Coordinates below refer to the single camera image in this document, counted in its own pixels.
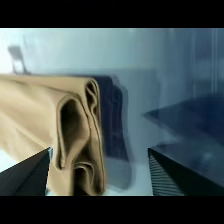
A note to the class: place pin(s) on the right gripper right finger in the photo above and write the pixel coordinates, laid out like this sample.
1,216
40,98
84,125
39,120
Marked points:
186,173

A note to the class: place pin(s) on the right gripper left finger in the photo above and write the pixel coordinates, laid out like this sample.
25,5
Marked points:
30,176

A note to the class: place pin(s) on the tan garment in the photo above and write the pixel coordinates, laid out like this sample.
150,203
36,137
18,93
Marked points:
40,113

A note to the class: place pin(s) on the dark blue garment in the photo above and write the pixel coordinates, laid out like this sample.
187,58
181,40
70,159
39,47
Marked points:
115,123

